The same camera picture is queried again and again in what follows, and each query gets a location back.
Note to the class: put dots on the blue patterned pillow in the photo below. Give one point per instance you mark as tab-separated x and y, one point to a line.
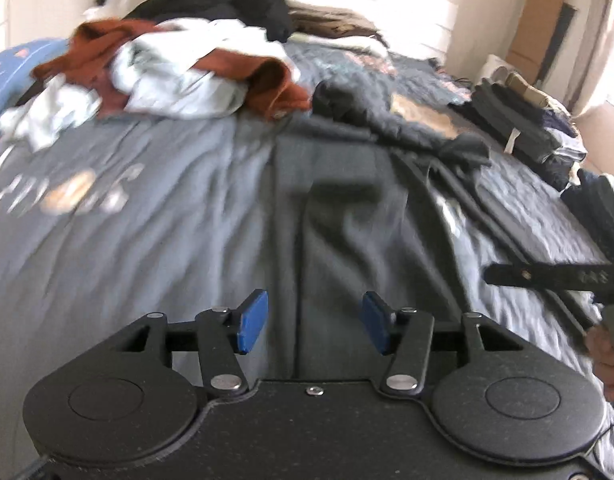
17	70

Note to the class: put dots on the white headboard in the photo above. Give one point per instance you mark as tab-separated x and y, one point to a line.
387	5

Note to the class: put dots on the black ribbed cloth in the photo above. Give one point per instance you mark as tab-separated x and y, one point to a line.
604	200

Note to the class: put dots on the khaki folded garment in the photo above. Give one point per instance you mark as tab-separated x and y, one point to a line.
524	89

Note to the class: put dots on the beige curtain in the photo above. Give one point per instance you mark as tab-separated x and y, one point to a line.
599	35

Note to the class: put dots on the black clothes pile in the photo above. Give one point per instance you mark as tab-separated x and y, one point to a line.
227	0

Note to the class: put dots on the person's right hand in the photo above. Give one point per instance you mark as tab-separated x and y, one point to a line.
601	355

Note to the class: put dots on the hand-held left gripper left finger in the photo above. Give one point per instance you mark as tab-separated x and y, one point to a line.
252	322

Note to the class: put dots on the flat cardboard sheet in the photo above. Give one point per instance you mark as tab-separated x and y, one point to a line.
539	15

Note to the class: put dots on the navy folded garment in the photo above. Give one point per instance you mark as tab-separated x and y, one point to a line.
562	122

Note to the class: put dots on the rust brown garment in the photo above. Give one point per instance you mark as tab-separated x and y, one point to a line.
97	55

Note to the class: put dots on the light blue crumpled garment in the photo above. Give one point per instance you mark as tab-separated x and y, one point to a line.
177	85

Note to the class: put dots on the black crumpled garment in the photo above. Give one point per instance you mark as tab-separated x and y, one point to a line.
387	125

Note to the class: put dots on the dark grey garment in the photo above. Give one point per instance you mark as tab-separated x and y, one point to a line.
337	220

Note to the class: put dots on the grey quilted printed bedspread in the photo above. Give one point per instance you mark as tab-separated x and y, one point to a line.
137	240

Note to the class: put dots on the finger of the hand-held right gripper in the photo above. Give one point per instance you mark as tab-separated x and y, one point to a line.
527	275

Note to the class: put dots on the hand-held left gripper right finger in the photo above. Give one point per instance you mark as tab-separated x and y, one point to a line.
377	322

